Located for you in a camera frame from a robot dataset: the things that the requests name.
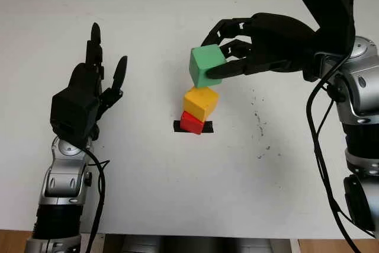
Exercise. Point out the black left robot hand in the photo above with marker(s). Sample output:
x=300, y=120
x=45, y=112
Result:
x=84, y=78

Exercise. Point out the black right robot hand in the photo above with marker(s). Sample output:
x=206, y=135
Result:
x=275, y=42

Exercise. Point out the green wooden block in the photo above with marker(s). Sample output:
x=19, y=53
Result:
x=204, y=62

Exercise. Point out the yellow wooden block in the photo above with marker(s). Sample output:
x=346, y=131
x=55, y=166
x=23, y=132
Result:
x=201, y=100

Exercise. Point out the red wooden block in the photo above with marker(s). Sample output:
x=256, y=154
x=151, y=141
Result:
x=191, y=124

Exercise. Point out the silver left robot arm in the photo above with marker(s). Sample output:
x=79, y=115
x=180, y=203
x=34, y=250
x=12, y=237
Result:
x=60, y=176

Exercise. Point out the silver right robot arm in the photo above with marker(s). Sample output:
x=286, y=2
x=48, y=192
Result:
x=361, y=93

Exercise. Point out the black tape strip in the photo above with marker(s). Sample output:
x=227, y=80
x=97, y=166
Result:
x=208, y=127

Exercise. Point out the dark robot torso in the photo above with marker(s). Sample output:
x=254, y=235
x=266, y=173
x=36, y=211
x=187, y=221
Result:
x=192, y=244

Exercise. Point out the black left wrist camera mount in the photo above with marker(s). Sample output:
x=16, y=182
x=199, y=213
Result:
x=72, y=113

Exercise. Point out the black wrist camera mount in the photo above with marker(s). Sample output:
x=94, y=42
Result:
x=72, y=113
x=328, y=4

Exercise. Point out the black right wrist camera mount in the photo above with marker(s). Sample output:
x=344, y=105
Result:
x=328, y=4

